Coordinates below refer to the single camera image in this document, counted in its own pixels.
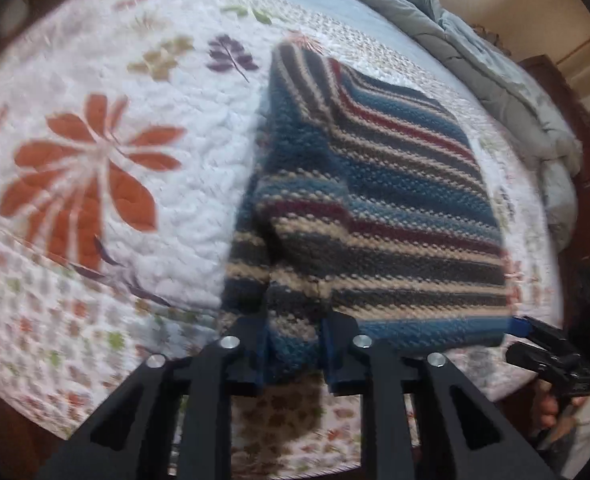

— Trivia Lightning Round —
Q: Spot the grey rumpled comforter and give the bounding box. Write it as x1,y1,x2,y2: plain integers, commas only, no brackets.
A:
299,0,584,252

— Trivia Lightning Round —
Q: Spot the person's right hand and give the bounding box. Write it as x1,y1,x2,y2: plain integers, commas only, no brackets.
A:
531,380,589,434

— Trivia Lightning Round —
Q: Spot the dark wooden headboard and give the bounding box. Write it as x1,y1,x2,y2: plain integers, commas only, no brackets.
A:
519,55,590,318

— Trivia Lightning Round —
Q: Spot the striped blue knit sweater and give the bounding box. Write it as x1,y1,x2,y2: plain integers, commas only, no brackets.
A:
221,41,510,382

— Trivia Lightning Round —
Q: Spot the floral white quilt bedspread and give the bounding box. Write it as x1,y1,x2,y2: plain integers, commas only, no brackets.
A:
0,0,563,479

